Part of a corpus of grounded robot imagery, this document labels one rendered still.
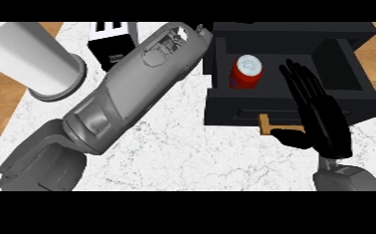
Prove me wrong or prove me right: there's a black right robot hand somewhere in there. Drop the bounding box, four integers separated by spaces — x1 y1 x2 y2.
270 58 354 160

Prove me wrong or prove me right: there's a dark grey drawer front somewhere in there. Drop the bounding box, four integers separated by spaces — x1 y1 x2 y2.
202 89 376 128

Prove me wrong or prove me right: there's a red can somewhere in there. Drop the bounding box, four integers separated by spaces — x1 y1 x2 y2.
227 54 266 91

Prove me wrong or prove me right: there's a dark grey open drawer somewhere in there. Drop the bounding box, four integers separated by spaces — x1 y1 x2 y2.
208 36 369 94

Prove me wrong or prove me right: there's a dark grey cabinet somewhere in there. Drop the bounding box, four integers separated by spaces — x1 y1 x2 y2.
211 21 376 48

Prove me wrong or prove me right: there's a black box with white label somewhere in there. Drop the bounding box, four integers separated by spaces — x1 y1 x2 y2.
87 22 142 73

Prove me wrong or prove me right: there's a white cylinder with grey rim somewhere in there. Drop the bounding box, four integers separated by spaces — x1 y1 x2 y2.
0 22 90 104

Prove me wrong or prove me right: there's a wooden drawer handle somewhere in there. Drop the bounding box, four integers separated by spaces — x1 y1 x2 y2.
257 113 308 135

